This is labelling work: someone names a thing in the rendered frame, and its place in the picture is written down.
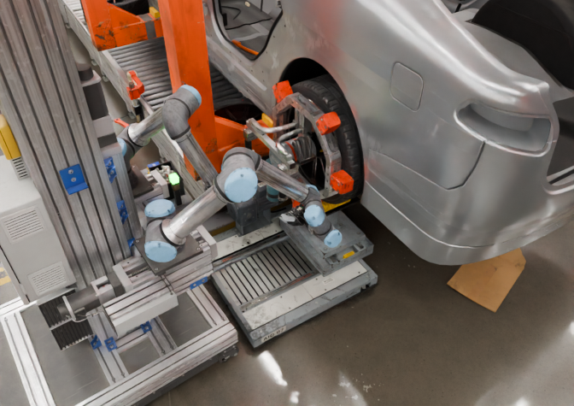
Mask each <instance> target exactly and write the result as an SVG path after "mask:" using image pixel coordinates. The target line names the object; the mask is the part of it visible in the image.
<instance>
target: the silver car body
mask: <svg viewBox="0 0 574 406"><path fill-rule="evenodd" d="M202 7H203V15H204V23H205V32H206V40H207V47H208V59H209V60H210V61H211V62H212V63H213V64H214V65H215V66H216V67H217V68H218V69H219V70H220V71H221V73H223V74H224V75H225V76H226V78H227V79H228V80H230V82H232V84H233V85H234V86H236V88H237V89H238V90H239V91H241V92H242V93H243V94H244V95H245V96H246V97H247V98H248V99H249V100H250V101H251V102H252V103H254V104H255V105H256V106H257V107H258V108H259V109H260V110H261V111H262V112H263V113H264V114H265V115H267V116H268V117H269V118H270V119H271V120H272V108H273V107H274V103H275V96H274V94H273V91H272V87H273V86H274V85H275V84H277V82H278V77H279V75H280V72H281V70H282V68H283V67H284V65H285V64H286V62H287V61H288V60H290V59H291V58H293V57H295V56H309V57H311V58H313V59H314V60H316V61H318V62H319V63H321V64H322V65H323V66H324V67H325V68H326V69H327V70H328V71H329V72H330V73H331V74H332V76H333V77H334V78H335V80H336V81H337V83H338V84H339V85H340V87H341V88H342V90H343V93H344V94H345V96H346V98H347V99H348V103H349V105H350V107H351V109H352V111H353V114H354V117H355V120H356V123H357V127H358V129H359V133H360V139H361V143H362V148H363V153H364V161H365V188H364V194H363V198H362V200H361V204H362V205H363V206H364V207H365V208H366V209H367V210H369V211H370V212H371V213H372V214H373V215H374V216H375V217H376V218H377V219H378V220H379V221H381V222H382V223H383V224H384V225H385V226H386V227H387V228H388V229H389V230H390V231H391V232H392V233H394V234H395V235H396V237H397V238H398V239H400V241H402V243H403V244H404V245H406V246H407V247H408V248H409V249H410V250H411V251H412V252H413V253H414V254H416V255H417V256H419V257H420V258H422V259H423V260H426V261H427V262H430V263H435V264H438V265H449V266H454V265H465V264H469V263H474V262H480V261H484V260H488V259H490V258H493V257H496V256H500V255H503V254H506V253H507V252H510V251H512V250H516V249H517V248H520V247H522V246H524V245H527V244H529V243H531V242H533V241H535V240H537V239H539V238H541V237H543V236H545V235H547V234H549V233H551V232H553V231H555V230H556V229H558V228H560V227H562V226H564V225H565V224H567V223H569V222H571V221H573V220H574V0H202Z"/></svg>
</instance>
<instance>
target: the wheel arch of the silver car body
mask: <svg viewBox="0 0 574 406"><path fill-rule="evenodd" d="M328 73H330V72H329V71H328V70H327V69H326V68H325V67H324V66H323V65H322V64H321V63H319V62H318V61H316V60H314V59H313V58H311V57H309V56H295V57H293V58H291V59H290V60H288V61H287V62H286V64H285V65H284V67H283V68H282V70H281V72H280V75H279V77H278V82H277V83H279V82H282V81H285V80H288V81H289V82H290V86H293V85H294V84H296V83H299V82H302V81H304V80H307V79H312V78H315V77H318V76H320V75H324V74H328ZM330 75H331V76H332V74H331V73H330ZM332 77H333V76H332ZM333 79H335V78H334V77H333ZM336 82H337V81H336ZM337 84H338V83H337ZM339 87H340V86H339ZM340 88H341V87H340ZM341 90H342V88H341ZM342 91H343V90H342ZM364 188H365V161H364V187H363V193H362V197H361V200H362V198H363V194H364ZM361 200H360V204H361Z"/></svg>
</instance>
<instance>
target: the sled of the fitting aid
mask: <svg viewBox="0 0 574 406"><path fill-rule="evenodd" d="M279 225H280V226H281V228H282V229H283V230H284V231H285V232H286V234H287V235H288V236H289V237H290V238H291V240H292V241H293V242H294V243H295V244H296V246H297V247H298V248H299V249H300V250H301V251H302V253H303V254H304V255H305V256H306V257H307V259H308V260H309V261H310V262H311V263H312V264H313V265H314V266H315V267H316V268H317V270H318V271H319V272H320V273H321V274H322V276H323V277H325V276H327V275H329V274H332V273H334V272H336V271H337V270H339V269H341V268H344V267H346V266H348V265H349V264H351V263H353V262H356V261H358V260H360V259H361V258H363V257H365V256H368V255H370V254H371V253H372V252H373V246H374V244H373V243H372V242H371V241H370V240H369V239H368V238H367V237H365V239H364V240H362V241H360V242H359V243H357V244H354V245H352V246H350V247H348V248H347V249H345V250H341V251H339V252H337V253H336V254H334V255H332V256H329V257H327V258H326V259H323V258H322V256H321V255H320V254H319V253H318V252H317V251H316V250H315V248H314V247H313V246H312V245H311V244H310V243H309V242H308V241H307V240H306V239H305V238H304V237H303V236H302V234H301V233H300V232H299V231H298V230H297V229H296V227H295V226H292V225H290V224H288V223H286V222H284V221H282V220H281V219H280V218H279Z"/></svg>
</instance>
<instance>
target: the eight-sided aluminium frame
mask: <svg viewBox="0 0 574 406"><path fill-rule="evenodd" d="M292 106H293V107H294V108H296V109H298V111H299V112H300V113H302V114H303V115H305V117H306V118H308V119H309V120H310V121H311V123H312V124H313V128H314V131H315V132H316V135H317V137H318V140H319V143H320V145H321V148H322V150H323V152H324V154H325V159H326V166H325V189H324V190H321V191H319V195H320V199H323V198H328V197H331V196H333V195H336V194H337V192H336V191H335V190H334V189H333V188H332V187H331V186H330V182H331V174H334V173H335V172H338V171H340V170H341V162H342V157H341V153H340V151H339V149H338V148H337V144H336V141H335V139H334V137H333V135H332V132H330V133H328V134H326V135H323V136H322V135H321V134H320V132H319V129H318V128H317V126H316V124H315V123H316V121H317V120H318V119H319V118H320V117H321V115H324V112H322V110H321V109H318V108H317V107H316V106H315V105H313V104H312V103H311V102H310V101H308V100H307V99H306V98H305V97H304V96H303V95H302V94H300V93H299V92H297V93H293V94H290V95H288V96H287V97H285V98H284V99H283V100H282V101H281V102H280V103H278V104H277V105H276V106H274V107H273V108H272V127H280V126H282V125H286V110H288V109H289V108H290V107H292ZM284 134H286V130H284V131H281V132H274V133H273V138H272V140H273V142H274V143H276V140H277V139H278V138H279V137H280V136H282V135H284ZM326 140H327V141H326ZM327 142H328V143H327ZM329 146H330V147H329ZM290 176H291V177H292V178H294V179H296V180H299V181H300V182H301V183H303V184H304V185H311V184H310V183H309V182H308V181H307V180H306V179H305V178H304V177H303V176H302V175H301V174H300V173H299V171H298V173H295V174H292V175H290Z"/></svg>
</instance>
